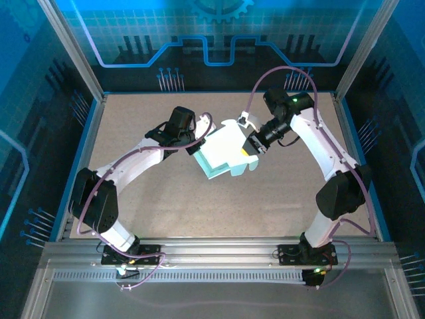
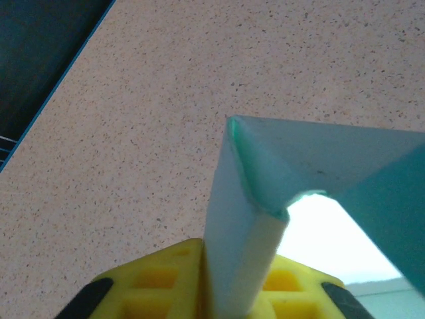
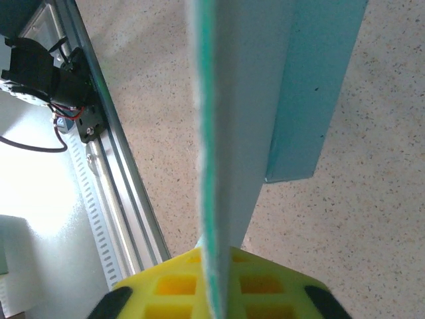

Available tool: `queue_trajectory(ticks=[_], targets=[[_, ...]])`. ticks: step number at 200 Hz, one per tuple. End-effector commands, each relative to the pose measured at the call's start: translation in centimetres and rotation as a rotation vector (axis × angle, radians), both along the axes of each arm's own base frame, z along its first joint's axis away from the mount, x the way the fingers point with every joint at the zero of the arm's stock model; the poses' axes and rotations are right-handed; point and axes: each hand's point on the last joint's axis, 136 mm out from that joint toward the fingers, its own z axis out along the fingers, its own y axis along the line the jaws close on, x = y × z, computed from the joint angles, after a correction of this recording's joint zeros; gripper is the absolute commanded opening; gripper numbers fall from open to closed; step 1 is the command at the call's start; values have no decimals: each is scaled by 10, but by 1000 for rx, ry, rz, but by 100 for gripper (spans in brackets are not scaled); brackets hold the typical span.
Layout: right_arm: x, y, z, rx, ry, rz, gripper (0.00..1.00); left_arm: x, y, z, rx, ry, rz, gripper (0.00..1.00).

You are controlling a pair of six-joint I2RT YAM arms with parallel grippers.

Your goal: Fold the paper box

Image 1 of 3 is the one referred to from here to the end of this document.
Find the aluminium table side rail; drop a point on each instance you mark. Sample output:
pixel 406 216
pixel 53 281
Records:
pixel 84 159
pixel 345 133

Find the aluminium right table side rail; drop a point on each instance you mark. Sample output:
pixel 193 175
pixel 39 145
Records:
pixel 345 133

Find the grey metal tray panel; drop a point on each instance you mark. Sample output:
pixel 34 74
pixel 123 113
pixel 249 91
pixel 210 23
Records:
pixel 216 299

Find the small white black connector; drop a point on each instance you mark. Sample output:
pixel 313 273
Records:
pixel 126 273

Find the aluminium right frame post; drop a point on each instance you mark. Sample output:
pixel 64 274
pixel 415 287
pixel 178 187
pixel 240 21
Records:
pixel 365 50

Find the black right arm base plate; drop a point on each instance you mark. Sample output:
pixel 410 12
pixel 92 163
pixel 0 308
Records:
pixel 287 254

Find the light green paper box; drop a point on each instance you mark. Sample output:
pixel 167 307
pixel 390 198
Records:
pixel 222 146

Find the aluminium left frame post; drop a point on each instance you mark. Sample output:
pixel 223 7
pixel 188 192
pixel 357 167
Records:
pixel 71 50

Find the aluminium frame post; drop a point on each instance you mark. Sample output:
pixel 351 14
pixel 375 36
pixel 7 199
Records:
pixel 365 50
pixel 71 50

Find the aluminium mounting rail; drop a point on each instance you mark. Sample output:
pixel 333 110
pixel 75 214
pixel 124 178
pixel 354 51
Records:
pixel 216 249

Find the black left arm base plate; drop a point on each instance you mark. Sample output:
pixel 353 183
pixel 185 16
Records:
pixel 151 249

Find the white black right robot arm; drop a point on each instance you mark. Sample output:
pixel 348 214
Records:
pixel 315 143

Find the black connector box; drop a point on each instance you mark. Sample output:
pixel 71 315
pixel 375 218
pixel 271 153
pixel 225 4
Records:
pixel 313 278

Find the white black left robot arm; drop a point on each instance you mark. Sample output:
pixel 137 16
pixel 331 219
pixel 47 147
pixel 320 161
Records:
pixel 133 163

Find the aluminium left table side rail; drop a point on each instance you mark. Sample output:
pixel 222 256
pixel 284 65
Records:
pixel 84 159

